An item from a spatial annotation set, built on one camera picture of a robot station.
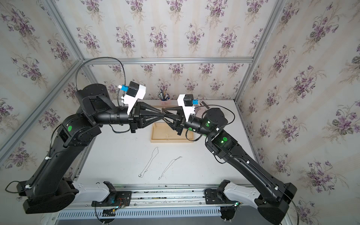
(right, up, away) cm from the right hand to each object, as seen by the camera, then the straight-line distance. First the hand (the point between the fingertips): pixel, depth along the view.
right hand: (165, 113), depth 51 cm
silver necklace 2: (-2, -33, +34) cm, 47 cm away
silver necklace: (-12, -27, +40) cm, 49 cm away
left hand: (0, -1, -6) cm, 7 cm away
